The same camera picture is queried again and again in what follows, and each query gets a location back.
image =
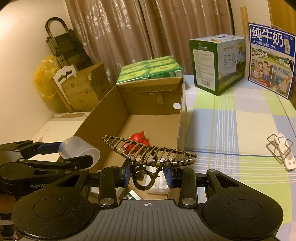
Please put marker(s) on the metal wire puzzle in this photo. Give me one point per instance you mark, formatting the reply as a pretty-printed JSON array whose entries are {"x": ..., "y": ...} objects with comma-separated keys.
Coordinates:
[{"x": 272, "y": 147}]

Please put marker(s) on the small cardboard box with handle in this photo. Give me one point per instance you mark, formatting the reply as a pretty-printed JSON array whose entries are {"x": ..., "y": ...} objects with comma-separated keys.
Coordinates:
[{"x": 82, "y": 90}]

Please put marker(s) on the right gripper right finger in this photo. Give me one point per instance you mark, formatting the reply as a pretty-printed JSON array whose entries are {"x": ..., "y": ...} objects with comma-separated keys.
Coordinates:
[{"x": 181, "y": 176}]

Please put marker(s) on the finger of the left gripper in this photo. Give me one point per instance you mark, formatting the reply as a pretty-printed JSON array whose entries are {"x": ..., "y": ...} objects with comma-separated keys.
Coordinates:
[
  {"x": 28, "y": 167},
  {"x": 27, "y": 149}
]

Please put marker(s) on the yellow plastic bag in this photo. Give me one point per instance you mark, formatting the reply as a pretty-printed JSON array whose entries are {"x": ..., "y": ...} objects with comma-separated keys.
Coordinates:
[{"x": 43, "y": 75}]

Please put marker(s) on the clear plastic cup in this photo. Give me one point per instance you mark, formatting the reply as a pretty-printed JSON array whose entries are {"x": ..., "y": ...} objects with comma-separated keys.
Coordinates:
[{"x": 76, "y": 147}]

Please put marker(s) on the brown curtain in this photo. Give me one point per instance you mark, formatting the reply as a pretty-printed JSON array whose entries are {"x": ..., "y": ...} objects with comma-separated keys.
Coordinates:
[{"x": 118, "y": 33}]

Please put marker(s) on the red toy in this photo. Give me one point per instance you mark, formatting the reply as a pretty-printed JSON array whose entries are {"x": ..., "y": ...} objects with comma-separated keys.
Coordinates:
[{"x": 135, "y": 138}]

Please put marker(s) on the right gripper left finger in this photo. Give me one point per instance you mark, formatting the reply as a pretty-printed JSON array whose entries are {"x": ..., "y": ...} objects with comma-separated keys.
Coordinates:
[{"x": 112, "y": 177}]

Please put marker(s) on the blue milk carton box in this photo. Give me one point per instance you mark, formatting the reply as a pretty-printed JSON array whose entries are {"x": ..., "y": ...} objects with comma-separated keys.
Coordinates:
[{"x": 272, "y": 57}]

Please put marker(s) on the white flat box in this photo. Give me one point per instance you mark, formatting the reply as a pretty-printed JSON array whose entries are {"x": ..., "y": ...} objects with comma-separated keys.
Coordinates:
[{"x": 60, "y": 127}]

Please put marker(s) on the green milk carton box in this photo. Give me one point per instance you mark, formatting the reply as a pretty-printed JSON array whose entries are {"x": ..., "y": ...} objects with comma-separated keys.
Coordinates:
[{"x": 218, "y": 62}]

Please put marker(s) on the black folding step ladder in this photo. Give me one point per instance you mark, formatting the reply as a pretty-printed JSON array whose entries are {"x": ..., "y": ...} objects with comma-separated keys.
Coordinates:
[{"x": 66, "y": 47}]

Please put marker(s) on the green packaged carton stack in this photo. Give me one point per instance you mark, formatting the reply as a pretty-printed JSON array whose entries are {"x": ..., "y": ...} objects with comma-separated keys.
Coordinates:
[{"x": 161, "y": 67}]

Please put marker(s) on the white Midea remote control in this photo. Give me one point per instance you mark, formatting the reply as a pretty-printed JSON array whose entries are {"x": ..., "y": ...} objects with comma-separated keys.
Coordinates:
[{"x": 284, "y": 146}]

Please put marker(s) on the brown cardboard box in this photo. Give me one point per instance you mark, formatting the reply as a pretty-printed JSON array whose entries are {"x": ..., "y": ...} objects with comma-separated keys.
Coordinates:
[{"x": 156, "y": 107}]

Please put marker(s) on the checkered bed sheet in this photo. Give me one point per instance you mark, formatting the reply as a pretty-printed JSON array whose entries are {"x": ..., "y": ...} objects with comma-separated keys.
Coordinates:
[{"x": 229, "y": 133}]

